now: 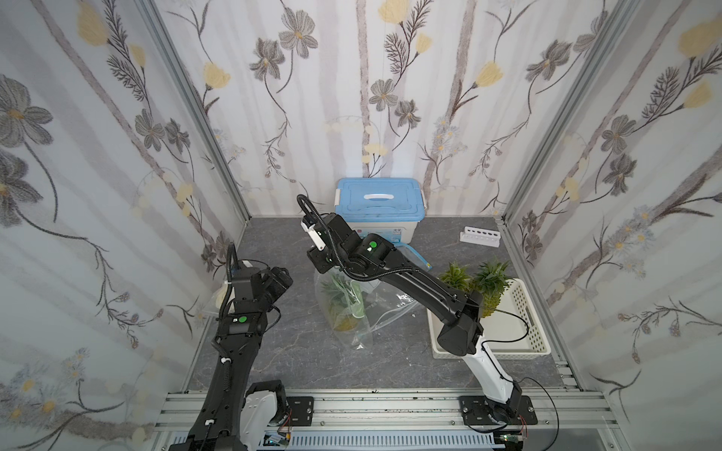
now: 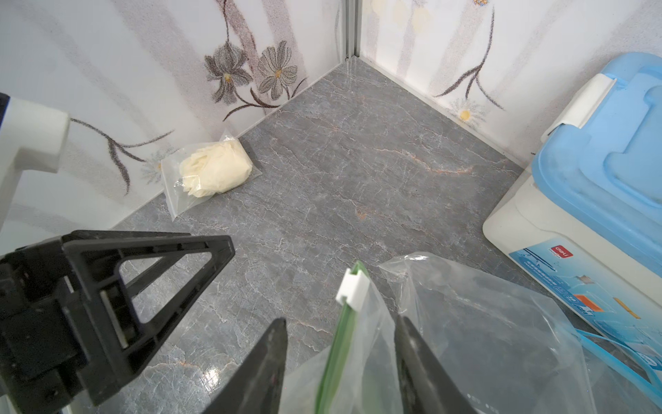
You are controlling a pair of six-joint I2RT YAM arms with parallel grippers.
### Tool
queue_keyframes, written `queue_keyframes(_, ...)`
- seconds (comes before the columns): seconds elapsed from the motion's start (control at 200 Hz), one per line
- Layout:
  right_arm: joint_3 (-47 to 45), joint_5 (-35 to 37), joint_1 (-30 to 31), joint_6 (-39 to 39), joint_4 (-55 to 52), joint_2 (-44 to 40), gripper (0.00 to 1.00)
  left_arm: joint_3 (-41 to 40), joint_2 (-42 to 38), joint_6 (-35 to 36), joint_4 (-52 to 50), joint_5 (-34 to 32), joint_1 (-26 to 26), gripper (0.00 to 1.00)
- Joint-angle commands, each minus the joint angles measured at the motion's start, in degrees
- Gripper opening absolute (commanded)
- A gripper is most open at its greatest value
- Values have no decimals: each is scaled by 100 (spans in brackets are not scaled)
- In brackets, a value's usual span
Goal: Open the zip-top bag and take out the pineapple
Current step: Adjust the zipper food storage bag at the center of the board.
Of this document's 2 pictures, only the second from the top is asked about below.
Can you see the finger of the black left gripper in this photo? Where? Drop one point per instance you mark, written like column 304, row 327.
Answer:
column 110, row 269

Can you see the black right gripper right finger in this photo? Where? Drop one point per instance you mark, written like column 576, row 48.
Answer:
column 425, row 386

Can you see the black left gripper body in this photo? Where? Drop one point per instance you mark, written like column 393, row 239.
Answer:
column 40, row 355

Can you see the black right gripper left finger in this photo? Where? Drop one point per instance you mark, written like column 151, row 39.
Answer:
column 257, row 385

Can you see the green-zip bag with pineapple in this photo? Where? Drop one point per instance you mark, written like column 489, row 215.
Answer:
column 358, row 372

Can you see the white-zip bag with pineapple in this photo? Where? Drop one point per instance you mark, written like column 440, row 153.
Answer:
column 507, row 348

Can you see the blue-zip clear plastic bag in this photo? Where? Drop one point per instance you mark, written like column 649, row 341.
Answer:
column 623, row 380

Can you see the small bag of white gloves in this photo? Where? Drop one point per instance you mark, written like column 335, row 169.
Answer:
column 195, row 173

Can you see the blue-lidded white storage box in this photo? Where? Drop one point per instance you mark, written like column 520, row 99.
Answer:
column 584, row 218

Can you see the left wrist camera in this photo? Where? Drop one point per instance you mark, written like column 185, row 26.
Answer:
column 33, row 137

